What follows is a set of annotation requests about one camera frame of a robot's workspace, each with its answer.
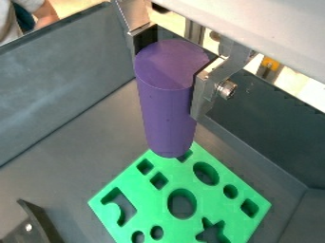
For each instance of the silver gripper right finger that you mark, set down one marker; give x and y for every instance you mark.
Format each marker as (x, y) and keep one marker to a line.
(214, 84)

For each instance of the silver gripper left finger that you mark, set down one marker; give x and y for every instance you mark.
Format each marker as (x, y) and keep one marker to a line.
(139, 29)

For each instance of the purple cylinder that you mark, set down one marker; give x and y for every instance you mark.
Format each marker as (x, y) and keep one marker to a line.
(166, 66)

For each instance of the yellow and black object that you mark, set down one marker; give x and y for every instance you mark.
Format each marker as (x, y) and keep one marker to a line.
(268, 69)

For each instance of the person in white shirt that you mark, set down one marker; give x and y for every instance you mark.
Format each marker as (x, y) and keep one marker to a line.
(23, 16)

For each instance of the grey bin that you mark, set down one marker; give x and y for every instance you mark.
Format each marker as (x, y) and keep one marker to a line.
(71, 130)

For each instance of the green shape sorter board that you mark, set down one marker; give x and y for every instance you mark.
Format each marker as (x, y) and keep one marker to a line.
(183, 200)

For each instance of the black bracket with screw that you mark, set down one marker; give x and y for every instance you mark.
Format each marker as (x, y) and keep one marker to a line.
(36, 229)

